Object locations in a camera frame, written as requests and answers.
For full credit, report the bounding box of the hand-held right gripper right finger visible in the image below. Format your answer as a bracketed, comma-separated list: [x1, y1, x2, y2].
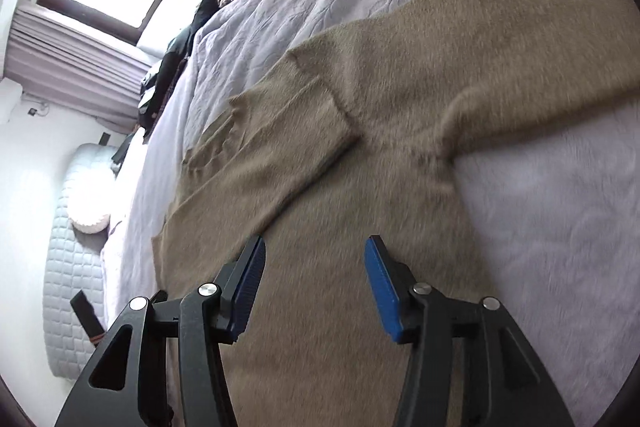
[364, 234, 583, 427]

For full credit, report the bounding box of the grey quilted headboard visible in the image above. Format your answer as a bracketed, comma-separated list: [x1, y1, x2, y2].
[42, 142, 132, 380]

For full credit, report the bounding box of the black jacket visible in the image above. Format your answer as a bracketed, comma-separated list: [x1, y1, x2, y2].
[137, 0, 221, 142]

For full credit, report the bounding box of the tan knit sweater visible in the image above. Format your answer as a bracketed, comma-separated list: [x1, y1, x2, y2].
[151, 0, 640, 427]

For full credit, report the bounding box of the white round cushion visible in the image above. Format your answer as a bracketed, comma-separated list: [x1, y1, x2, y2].
[70, 202, 112, 236]

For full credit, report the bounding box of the black bedside object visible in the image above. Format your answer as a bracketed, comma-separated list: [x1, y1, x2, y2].
[111, 133, 140, 175]

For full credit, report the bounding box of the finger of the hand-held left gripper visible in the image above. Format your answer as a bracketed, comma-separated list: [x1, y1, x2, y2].
[70, 291, 107, 349]

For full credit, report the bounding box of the grey pleated curtain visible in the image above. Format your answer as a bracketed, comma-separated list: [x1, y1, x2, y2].
[2, 4, 153, 135]

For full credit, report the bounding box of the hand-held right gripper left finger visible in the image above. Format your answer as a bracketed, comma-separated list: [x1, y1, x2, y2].
[54, 234, 267, 427]

